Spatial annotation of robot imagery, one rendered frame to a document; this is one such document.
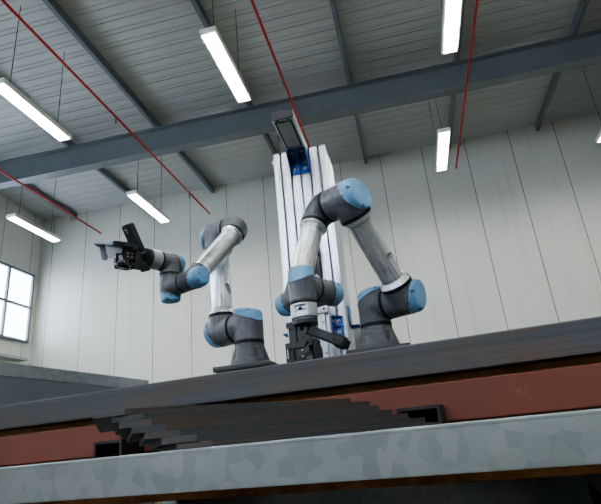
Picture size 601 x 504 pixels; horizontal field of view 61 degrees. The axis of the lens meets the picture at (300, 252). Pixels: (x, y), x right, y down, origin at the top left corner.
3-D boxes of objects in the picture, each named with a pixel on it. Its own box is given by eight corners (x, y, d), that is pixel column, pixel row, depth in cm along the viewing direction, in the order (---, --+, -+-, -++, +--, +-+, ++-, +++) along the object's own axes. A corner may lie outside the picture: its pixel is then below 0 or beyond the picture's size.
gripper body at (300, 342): (297, 368, 141) (293, 325, 145) (326, 364, 138) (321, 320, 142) (286, 365, 134) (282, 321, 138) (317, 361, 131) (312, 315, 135)
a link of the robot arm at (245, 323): (250, 336, 190) (248, 301, 195) (224, 343, 197) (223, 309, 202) (271, 340, 199) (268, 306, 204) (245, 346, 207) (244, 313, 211)
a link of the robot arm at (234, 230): (262, 226, 218) (207, 294, 180) (243, 234, 224) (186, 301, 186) (248, 204, 214) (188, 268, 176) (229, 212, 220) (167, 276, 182)
